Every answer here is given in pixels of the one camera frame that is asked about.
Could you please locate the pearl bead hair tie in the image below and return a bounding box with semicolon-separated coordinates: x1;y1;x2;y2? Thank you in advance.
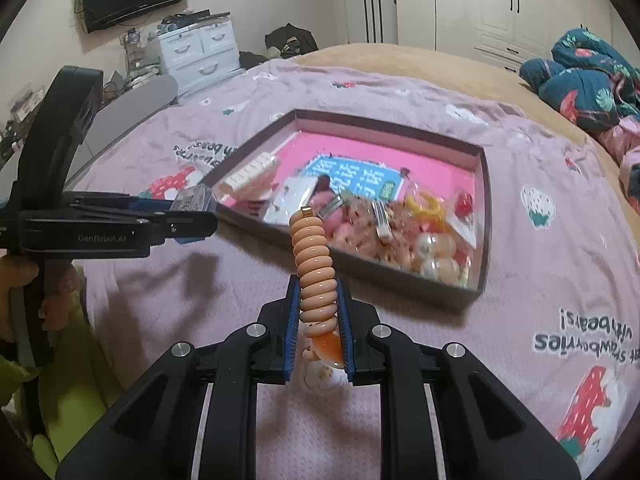
414;231;472;282

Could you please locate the green clothing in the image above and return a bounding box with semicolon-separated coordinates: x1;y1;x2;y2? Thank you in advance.
0;305;132;479

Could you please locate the pink furry hair clip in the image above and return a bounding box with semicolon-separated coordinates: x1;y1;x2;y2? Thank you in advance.
324;204;362;252

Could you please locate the pink printed blanket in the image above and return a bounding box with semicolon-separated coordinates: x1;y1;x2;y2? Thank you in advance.
65;56;640;480

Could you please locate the white wardrobe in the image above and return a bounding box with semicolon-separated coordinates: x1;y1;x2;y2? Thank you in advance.
344;0;618;77

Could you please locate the dark bag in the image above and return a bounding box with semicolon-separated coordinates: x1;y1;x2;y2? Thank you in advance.
264;23;320;57

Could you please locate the orange spiral hair tie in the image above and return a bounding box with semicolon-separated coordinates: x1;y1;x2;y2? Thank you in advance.
290;206;337;338

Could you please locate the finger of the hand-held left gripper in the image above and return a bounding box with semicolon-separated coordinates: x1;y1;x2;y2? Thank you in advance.
147;209;219;244
122;195;201;214

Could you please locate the beige bedsheet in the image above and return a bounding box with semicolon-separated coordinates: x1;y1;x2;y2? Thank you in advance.
294;42;627;203

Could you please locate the white comb hair clip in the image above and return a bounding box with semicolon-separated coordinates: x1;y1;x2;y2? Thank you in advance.
219;154;279;197

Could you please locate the dark red hair clip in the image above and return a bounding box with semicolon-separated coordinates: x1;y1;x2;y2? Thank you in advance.
311;174;342;198

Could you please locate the white card packet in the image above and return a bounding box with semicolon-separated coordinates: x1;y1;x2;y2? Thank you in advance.
444;191;482;250

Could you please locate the silver glitter hair clip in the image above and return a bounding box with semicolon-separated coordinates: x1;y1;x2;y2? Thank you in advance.
172;185;217;212

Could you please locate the dark floral quilt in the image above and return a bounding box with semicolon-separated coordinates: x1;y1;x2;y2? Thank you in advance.
519;27;640;203

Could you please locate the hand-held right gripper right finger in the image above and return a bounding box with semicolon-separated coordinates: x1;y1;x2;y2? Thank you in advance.
336;280;583;480

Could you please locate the person's left hand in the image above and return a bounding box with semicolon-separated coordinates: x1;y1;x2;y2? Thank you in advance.
0;255;85;345

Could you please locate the white drawer cabinet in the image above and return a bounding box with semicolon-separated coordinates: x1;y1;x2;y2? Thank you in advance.
156;10;242;100

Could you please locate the clear white packet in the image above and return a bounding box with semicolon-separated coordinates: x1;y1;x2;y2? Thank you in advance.
264;175;322;227

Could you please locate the brown shallow box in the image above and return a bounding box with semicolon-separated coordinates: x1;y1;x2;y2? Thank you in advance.
200;108;493;308

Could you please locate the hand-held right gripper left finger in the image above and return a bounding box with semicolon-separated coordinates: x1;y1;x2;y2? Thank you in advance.
55;275;301;480

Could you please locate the yellow hair claw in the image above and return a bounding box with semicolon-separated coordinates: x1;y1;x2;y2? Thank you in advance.
404;191;447;223

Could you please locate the brown furry hair clip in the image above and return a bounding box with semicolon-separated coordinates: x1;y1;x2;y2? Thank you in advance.
345;197;420;267

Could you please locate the blue printed card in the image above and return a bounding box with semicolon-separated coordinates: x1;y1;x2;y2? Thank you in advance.
304;156;407;200

